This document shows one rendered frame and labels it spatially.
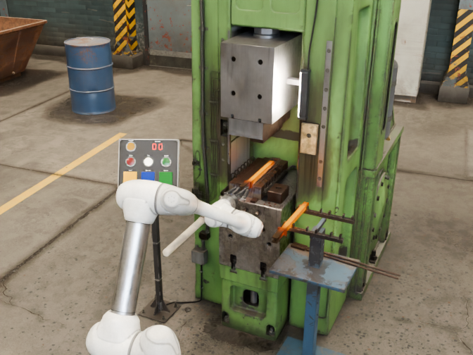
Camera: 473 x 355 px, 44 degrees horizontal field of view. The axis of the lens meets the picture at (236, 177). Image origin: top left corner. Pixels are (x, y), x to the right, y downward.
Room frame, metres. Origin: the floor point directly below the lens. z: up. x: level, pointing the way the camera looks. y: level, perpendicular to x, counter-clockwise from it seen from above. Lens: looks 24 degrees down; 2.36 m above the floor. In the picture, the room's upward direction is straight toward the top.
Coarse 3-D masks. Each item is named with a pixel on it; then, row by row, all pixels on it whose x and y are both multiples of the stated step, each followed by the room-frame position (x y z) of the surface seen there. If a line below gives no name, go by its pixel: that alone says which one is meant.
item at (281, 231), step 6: (306, 204) 2.72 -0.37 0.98; (300, 210) 2.65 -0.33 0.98; (294, 216) 2.58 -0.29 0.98; (288, 222) 2.52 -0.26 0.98; (294, 222) 2.56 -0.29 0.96; (282, 228) 2.45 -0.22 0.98; (288, 228) 2.48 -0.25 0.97; (276, 234) 2.40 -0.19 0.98; (282, 234) 2.44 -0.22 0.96; (276, 240) 2.38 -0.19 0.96
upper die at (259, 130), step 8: (288, 112) 3.24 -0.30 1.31; (232, 120) 2.97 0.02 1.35; (240, 120) 2.95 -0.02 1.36; (248, 120) 2.93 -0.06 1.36; (280, 120) 3.13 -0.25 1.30; (232, 128) 2.97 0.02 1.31; (240, 128) 2.95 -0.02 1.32; (248, 128) 2.93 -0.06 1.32; (256, 128) 2.91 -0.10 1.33; (264, 128) 2.91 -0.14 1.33; (272, 128) 3.02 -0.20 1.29; (240, 136) 2.95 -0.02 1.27; (248, 136) 2.93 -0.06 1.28; (256, 136) 2.91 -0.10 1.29; (264, 136) 2.91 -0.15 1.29
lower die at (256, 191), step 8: (256, 160) 3.31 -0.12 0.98; (264, 160) 3.29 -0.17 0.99; (280, 160) 3.28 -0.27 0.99; (248, 168) 3.18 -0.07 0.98; (256, 168) 3.16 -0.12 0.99; (272, 168) 3.15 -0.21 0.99; (280, 168) 3.16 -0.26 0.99; (240, 176) 3.07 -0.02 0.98; (248, 176) 3.04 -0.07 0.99; (264, 176) 3.04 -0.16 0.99; (272, 176) 3.05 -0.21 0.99; (232, 184) 2.97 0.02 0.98; (240, 184) 2.95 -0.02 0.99; (256, 184) 2.94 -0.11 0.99; (264, 184) 2.94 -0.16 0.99; (248, 192) 2.92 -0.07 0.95; (256, 192) 2.90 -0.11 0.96
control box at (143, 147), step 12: (120, 144) 3.06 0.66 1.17; (144, 144) 3.06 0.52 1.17; (156, 144) 3.06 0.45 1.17; (168, 144) 3.06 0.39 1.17; (120, 156) 3.03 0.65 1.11; (132, 156) 3.03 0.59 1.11; (144, 156) 3.03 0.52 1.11; (156, 156) 3.03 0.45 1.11; (168, 156) 3.03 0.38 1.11; (120, 168) 2.99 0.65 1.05; (132, 168) 2.99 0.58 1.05; (144, 168) 2.99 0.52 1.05; (156, 168) 2.99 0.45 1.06; (168, 168) 3.00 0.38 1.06; (120, 180) 2.96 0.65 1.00; (156, 180) 2.96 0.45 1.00
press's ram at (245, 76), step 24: (240, 48) 2.95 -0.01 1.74; (264, 48) 2.89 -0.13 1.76; (288, 48) 3.05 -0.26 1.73; (240, 72) 2.95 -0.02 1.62; (264, 72) 2.89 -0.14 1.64; (288, 72) 3.06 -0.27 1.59; (240, 96) 2.95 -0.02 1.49; (264, 96) 2.89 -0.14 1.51; (288, 96) 3.08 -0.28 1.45; (264, 120) 2.89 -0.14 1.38
